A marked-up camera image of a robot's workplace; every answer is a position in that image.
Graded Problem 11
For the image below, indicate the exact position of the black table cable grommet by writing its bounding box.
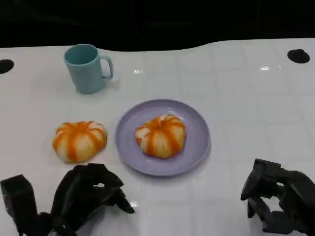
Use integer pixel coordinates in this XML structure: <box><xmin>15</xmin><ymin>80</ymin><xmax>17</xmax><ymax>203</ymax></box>
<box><xmin>0</xmin><ymin>59</ymin><xmax>15</xmax><ymax>74</ymax></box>
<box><xmin>287</xmin><ymin>49</ymin><xmax>311</xmax><ymax>64</ymax></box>

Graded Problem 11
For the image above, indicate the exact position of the lilac plate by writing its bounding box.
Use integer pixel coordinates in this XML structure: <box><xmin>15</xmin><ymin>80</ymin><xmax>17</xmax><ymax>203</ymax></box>
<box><xmin>115</xmin><ymin>99</ymin><xmax>212</xmax><ymax>177</ymax></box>

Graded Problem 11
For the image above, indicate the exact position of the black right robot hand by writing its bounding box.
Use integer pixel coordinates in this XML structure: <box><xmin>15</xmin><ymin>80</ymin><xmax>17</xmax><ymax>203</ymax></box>
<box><xmin>240</xmin><ymin>158</ymin><xmax>315</xmax><ymax>236</ymax></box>

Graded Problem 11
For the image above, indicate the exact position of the black backdrop curtain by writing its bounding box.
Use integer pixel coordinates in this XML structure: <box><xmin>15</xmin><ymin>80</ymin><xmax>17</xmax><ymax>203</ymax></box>
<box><xmin>0</xmin><ymin>0</ymin><xmax>315</xmax><ymax>52</ymax></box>

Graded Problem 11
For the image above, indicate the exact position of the pale green mug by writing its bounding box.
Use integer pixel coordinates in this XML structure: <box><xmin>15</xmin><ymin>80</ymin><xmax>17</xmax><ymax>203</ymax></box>
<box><xmin>63</xmin><ymin>43</ymin><xmax>114</xmax><ymax>94</ymax></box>

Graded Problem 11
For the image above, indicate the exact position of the orange white toy bread roll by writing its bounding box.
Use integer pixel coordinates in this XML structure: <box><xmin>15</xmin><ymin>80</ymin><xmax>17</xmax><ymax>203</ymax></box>
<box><xmin>52</xmin><ymin>120</ymin><xmax>108</xmax><ymax>164</ymax></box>
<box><xmin>134</xmin><ymin>114</ymin><xmax>187</xmax><ymax>159</ymax></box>

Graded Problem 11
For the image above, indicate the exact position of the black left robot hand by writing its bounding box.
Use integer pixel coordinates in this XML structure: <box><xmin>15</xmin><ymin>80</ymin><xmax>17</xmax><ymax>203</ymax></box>
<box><xmin>50</xmin><ymin>163</ymin><xmax>136</xmax><ymax>232</ymax></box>

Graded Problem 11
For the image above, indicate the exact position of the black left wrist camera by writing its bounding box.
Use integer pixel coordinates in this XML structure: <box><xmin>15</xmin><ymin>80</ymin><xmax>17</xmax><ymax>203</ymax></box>
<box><xmin>0</xmin><ymin>174</ymin><xmax>39</xmax><ymax>236</ymax></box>

